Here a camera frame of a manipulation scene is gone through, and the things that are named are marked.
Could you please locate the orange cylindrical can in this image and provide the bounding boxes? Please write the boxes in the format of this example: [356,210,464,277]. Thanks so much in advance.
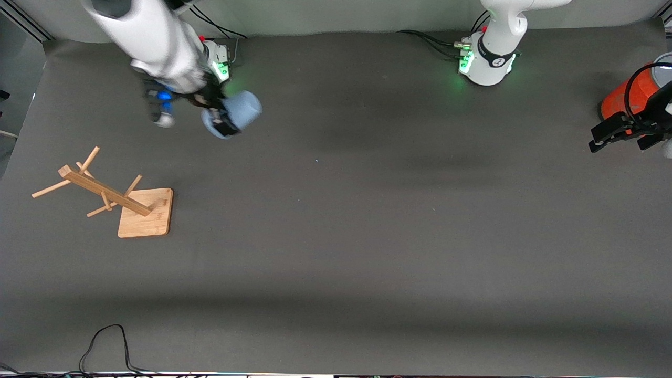
[600,52,672,122]

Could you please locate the black arm base cables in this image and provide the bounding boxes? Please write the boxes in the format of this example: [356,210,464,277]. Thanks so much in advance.
[186,4,248,66]
[395,9,492,59]

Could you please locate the wooden cup rack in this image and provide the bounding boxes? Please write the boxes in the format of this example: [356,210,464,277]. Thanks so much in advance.
[31,146,174,239]

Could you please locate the black right arm base cables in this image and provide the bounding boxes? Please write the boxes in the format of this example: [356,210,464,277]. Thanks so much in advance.
[186,4,248,66]

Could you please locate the black looped floor cable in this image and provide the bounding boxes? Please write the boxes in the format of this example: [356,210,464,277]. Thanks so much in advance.
[79,324,158,376]

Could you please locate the light blue plastic cup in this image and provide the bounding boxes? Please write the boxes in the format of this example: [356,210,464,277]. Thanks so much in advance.
[202,90,263,140]

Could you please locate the black left arm base cables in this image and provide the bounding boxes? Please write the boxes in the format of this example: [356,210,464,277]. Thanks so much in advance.
[395,9,492,59]

